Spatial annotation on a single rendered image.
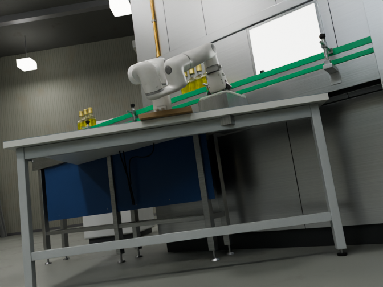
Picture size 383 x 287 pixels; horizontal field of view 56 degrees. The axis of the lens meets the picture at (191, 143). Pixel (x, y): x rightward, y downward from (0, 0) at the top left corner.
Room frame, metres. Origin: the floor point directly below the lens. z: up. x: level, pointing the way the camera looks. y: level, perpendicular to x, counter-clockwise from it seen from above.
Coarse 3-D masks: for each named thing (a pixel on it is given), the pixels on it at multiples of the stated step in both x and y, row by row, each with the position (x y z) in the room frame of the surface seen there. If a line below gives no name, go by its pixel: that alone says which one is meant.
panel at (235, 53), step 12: (288, 12) 1.94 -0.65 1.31; (228, 36) 2.16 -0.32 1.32; (240, 36) 2.12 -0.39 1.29; (216, 48) 2.22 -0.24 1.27; (228, 48) 2.17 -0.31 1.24; (240, 48) 2.13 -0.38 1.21; (228, 60) 2.18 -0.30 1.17; (240, 60) 2.13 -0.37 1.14; (252, 60) 2.09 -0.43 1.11; (204, 72) 2.29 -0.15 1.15; (228, 72) 2.19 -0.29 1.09; (240, 72) 2.14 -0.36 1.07; (252, 72) 2.09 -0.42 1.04
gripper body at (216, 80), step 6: (210, 72) 1.78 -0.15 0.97; (216, 72) 1.78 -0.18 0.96; (222, 72) 1.78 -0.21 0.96; (210, 78) 1.80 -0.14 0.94; (216, 78) 1.79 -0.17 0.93; (222, 78) 1.77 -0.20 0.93; (210, 84) 1.82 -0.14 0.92; (216, 84) 1.80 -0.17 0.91; (222, 84) 1.78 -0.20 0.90; (210, 90) 1.83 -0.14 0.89; (216, 90) 1.81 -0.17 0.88
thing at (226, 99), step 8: (216, 96) 1.73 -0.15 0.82; (224, 96) 1.70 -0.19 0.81; (232, 96) 1.74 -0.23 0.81; (240, 96) 1.81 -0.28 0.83; (200, 104) 1.78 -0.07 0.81; (208, 104) 1.76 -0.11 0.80; (216, 104) 1.73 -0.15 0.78; (224, 104) 1.71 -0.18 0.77; (232, 104) 1.73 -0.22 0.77; (240, 104) 1.80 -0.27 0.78
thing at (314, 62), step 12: (336, 48) 1.67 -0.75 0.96; (348, 48) 1.64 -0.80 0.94; (360, 48) 1.61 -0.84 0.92; (372, 48) 1.58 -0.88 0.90; (300, 60) 1.77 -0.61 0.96; (312, 60) 1.74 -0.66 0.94; (324, 60) 1.71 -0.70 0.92; (336, 60) 1.67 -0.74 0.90; (264, 72) 1.88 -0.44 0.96; (276, 72) 1.85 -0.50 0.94; (288, 72) 1.81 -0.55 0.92; (300, 72) 1.77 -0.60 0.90; (240, 84) 1.97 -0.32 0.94; (252, 84) 1.93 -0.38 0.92; (264, 84) 1.89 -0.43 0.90
